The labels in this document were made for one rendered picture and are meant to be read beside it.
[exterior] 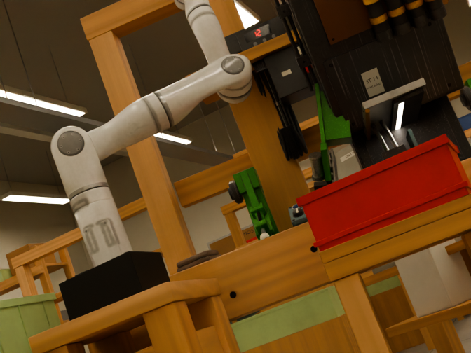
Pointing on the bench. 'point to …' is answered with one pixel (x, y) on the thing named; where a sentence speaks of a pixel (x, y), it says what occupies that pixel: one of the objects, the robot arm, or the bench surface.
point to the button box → (297, 218)
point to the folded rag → (197, 259)
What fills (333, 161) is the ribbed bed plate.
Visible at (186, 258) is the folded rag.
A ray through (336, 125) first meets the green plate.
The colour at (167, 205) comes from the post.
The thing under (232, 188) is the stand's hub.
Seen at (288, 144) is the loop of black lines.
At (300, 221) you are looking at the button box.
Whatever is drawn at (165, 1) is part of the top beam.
